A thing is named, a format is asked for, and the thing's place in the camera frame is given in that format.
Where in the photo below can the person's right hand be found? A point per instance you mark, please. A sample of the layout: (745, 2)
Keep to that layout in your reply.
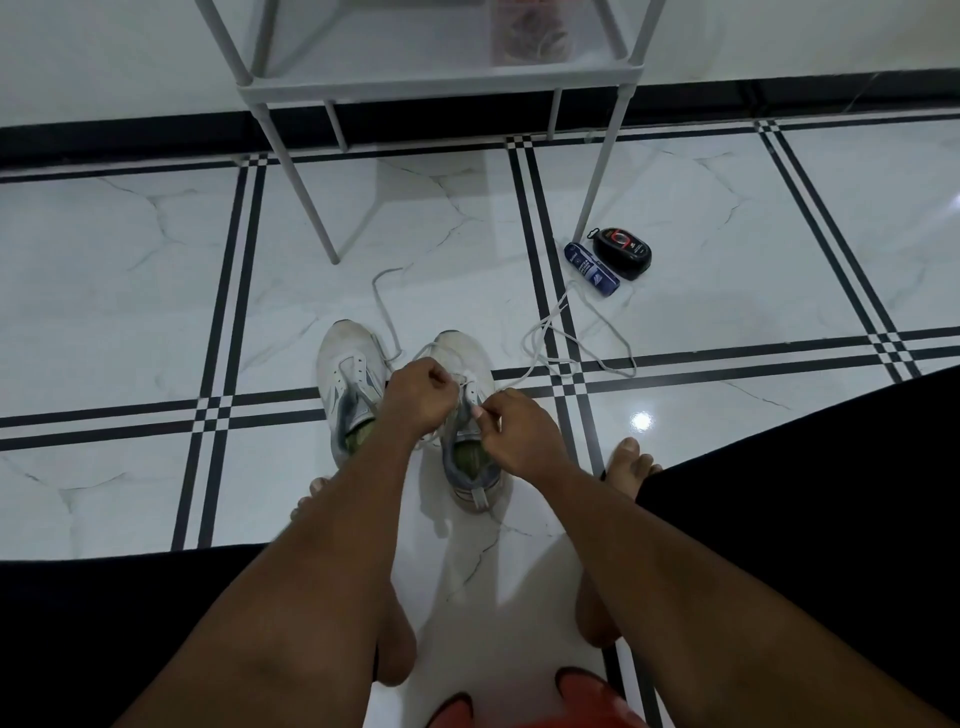
(525, 439)

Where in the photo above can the person's left hand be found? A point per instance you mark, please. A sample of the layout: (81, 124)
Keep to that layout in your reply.
(416, 401)

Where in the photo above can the white grey sneaker shoe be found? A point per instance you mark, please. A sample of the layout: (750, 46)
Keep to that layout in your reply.
(345, 349)
(469, 349)

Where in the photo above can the grey white shoelace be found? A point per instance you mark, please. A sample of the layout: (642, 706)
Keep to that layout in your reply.
(611, 371)
(384, 315)

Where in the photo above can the clear container with red lid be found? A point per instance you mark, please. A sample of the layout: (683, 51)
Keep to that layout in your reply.
(499, 56)

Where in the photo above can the clear box with red lid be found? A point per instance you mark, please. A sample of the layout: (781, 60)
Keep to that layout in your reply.
(532, 37)

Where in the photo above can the person's right forearm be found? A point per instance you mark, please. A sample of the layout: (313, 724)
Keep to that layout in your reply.
(735, 600)

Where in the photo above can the person's left forearm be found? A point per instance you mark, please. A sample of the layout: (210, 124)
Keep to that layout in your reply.
(285, 592)

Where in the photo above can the person's right foot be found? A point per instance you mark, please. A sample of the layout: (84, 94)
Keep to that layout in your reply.
(630, 465)

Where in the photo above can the person's foot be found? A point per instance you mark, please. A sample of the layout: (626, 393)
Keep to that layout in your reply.
(630, 465)
(307, 502)

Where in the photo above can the person's left foot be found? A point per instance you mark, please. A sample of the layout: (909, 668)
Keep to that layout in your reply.
(307, 502)

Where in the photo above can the person's right leg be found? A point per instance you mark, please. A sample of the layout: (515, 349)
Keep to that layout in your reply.
(596, 615)

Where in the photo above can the grey metal shelf rack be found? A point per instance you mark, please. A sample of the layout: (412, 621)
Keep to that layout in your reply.
(435, 82)

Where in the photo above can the black oval polish bottle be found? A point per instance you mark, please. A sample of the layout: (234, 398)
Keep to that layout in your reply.
(622, 253)

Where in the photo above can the black shorts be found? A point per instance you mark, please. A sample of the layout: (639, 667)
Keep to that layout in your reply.
(825, 487)

